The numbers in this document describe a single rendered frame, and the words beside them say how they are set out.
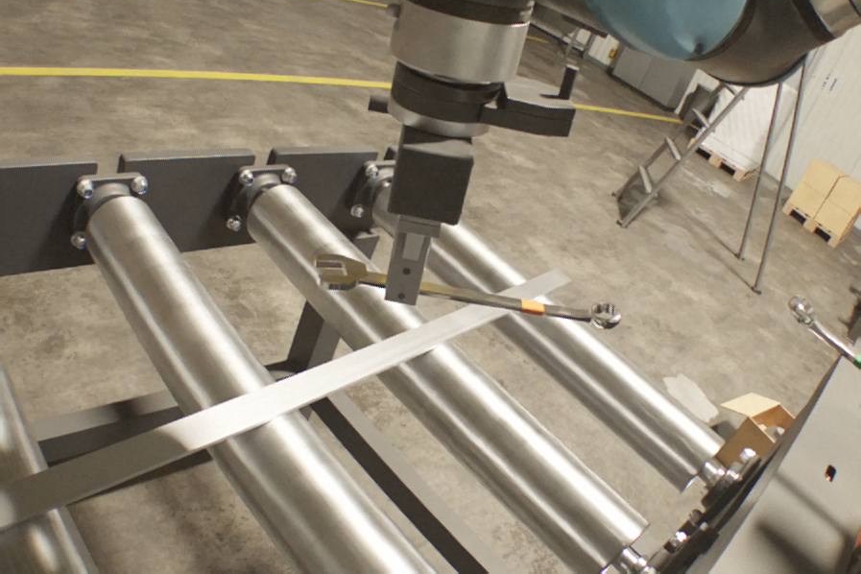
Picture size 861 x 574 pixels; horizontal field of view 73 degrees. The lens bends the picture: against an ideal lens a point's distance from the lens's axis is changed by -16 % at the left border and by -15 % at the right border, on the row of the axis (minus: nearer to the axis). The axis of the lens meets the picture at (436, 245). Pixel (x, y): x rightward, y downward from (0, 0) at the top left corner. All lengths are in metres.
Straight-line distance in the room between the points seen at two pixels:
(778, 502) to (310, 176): 1.01
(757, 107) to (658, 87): 2.62
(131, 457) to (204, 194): 0.63
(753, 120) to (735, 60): 8.07
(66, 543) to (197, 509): 1.16
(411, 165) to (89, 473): 0.39
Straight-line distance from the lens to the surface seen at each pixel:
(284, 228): 1.08
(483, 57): 0.43
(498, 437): 0.85
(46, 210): 1.07
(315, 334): 1.59
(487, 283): 1.17
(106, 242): 0.96
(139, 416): 1.47
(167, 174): 1.11
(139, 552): 1.66
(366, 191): 1.37
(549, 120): 0.46
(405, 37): 0.44
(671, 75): 10.63
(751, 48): 0.44
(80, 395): 1.95
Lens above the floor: 1.43
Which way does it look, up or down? 27 degrees down
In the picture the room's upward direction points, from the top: 24 degrees clockwise
